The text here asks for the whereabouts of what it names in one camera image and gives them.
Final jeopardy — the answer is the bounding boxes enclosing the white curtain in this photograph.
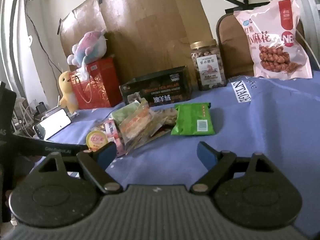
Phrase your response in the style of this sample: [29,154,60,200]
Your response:
[0,0,33,100]

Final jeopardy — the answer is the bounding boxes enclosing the black cardboard box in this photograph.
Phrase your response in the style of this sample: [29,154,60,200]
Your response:
[119,66,193,106]

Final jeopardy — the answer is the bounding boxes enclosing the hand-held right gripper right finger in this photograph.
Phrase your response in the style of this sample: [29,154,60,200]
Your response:
[189,142,284,195]

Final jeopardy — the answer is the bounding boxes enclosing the pale green snack packet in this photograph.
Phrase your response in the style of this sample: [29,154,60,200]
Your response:
[110,100,142,123]

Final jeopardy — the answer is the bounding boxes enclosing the brown rounded board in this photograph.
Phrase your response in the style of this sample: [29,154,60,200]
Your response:
[216,12,305,79]

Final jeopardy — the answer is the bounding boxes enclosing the red box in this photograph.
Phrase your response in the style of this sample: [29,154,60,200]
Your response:
[69,57,123,110]

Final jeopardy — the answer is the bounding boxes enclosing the blue blanket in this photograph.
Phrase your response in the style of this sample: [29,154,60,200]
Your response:
[32,71,320,240]

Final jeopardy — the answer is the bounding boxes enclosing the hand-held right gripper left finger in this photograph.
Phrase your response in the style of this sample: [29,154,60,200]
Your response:
[29,142,123,195]

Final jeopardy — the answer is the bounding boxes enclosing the smartphone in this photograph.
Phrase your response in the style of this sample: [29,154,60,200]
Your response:
[32,108,72,140]

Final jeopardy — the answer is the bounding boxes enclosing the black cable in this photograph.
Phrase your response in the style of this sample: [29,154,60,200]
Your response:
[25,0,63,76]

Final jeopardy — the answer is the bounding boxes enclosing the black tape cross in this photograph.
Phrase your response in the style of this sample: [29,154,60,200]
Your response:
[224,0,272,14]

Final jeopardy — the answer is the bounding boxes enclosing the yellow plush duck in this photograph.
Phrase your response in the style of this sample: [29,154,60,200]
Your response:
[58,70,79,114]

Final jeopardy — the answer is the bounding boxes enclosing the clear packet of biscuits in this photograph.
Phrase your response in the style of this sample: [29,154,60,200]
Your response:
[155,107,179,138]

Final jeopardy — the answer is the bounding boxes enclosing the tangle of charging cables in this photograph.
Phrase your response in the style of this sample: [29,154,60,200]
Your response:
[12,97,50,137]

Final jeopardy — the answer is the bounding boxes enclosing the orange clear snack packet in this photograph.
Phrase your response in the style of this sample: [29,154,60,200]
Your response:
[118,105,166,155]

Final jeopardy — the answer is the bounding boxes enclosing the pink and blue plush toy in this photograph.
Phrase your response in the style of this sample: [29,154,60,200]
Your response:
[67,29,108,79]

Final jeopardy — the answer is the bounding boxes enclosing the large pink snack bag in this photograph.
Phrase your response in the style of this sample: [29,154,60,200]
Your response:
[233,0,313,80]

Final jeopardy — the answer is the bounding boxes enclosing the large wooden board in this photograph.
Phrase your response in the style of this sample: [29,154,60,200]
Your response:
[60,0,213,105]

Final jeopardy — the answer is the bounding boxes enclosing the small jelly cup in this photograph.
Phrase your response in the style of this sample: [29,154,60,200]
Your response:
[86,131,108,152]

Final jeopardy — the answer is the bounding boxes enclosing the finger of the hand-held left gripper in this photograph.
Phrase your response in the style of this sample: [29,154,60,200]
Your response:
[64,143,88,153]

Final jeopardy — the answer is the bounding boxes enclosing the clear jar of nuts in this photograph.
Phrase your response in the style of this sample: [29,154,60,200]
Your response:
[190,39,227,91]

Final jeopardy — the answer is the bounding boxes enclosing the small pink snack packet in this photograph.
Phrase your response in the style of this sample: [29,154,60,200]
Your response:
[101,119,125,157]

